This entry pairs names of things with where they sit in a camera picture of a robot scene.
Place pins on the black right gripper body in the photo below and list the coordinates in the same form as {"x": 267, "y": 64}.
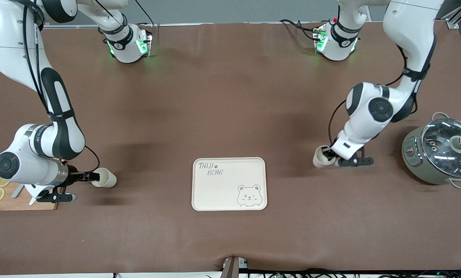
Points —
{"x": 73, "y": 176}

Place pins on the brown table mat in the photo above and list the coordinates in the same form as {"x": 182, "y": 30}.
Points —
{"x": 215, "y": 96}

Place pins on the gray green cooking pot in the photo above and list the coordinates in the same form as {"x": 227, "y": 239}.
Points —
{"x": 412, "y": 158}

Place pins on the white plastic knife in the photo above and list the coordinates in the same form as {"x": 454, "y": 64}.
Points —
{"x": 33, "y": 200}

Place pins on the bamboo cutting board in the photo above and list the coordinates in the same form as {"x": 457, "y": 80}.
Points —
{"x": 6, "y": 204}

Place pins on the white plastic cup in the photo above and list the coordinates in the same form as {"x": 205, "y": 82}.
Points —
{"x": 107, "y": 178}
{"x": 318, "y": 160}

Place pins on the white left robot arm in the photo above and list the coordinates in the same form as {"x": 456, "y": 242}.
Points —
{"x": 408, "y": 31}

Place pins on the gray plastic knife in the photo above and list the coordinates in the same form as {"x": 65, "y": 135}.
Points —
{"x": 17, "y": 191}

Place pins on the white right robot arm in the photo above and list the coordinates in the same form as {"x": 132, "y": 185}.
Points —
{"x": 6, "y": 38}

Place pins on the glass pot lid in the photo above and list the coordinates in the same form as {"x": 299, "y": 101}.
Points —
{"x": 446, "y": 146}

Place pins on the white bear print tray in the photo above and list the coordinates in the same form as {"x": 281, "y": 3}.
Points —
{"x": 222, "y": 189}

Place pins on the aluminium frame profile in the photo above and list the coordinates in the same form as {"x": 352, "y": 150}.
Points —
{"x": 458, "y": 13}

